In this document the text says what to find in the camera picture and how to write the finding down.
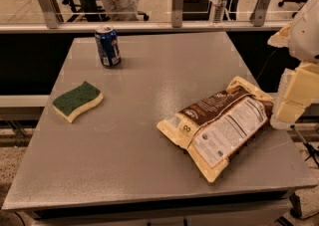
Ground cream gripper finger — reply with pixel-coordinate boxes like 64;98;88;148
270;100;305;129

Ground brown and cream chip bag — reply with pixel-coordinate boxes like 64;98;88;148
157;76;274;183

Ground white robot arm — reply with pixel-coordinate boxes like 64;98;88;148
268;0;319;129

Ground green and yellow sponge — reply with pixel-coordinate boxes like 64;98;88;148
53;82;103;123

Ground black tripod stand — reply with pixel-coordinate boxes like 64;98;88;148
290;125;319;167

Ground black chair right background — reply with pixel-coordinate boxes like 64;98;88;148
278;0;308;7

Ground clear plastic water bottle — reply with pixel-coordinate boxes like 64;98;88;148
210;0;227;24

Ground blue soda can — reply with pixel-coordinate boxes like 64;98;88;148
95;25;121;68

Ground right metal glass bracket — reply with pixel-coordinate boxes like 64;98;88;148
249;0;271;27

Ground metal glass bracket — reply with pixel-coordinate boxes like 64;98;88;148
171;0;183;28
249;0;271;27
38;0;60;29

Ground middle metal glass bracket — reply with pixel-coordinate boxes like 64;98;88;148
171;0;183;28

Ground left metal glass bracket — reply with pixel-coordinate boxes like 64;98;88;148
38;0;60;29

